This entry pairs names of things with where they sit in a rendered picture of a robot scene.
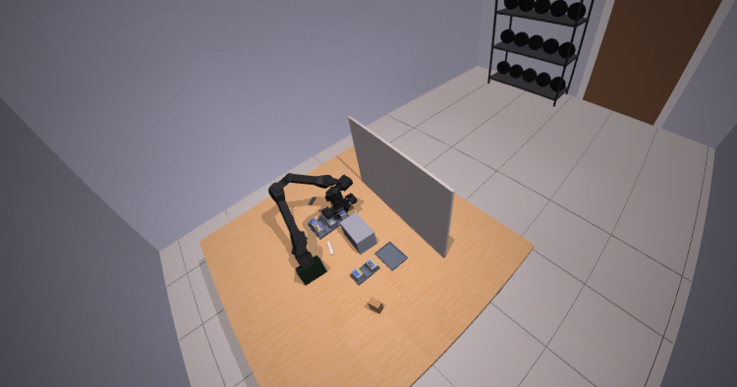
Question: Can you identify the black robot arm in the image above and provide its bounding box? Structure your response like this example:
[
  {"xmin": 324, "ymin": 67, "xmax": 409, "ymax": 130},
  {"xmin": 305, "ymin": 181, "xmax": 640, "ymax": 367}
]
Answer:
[{"xmin": 268, "ymin": 173, "xmax": 353, "ymax": 269}]

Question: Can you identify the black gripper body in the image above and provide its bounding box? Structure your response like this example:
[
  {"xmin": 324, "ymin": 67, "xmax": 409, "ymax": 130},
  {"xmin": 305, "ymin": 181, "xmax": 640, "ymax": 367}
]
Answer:
[{"xmin": 321, "ymin": 193, "xmax": 357, "ymax": 220}]

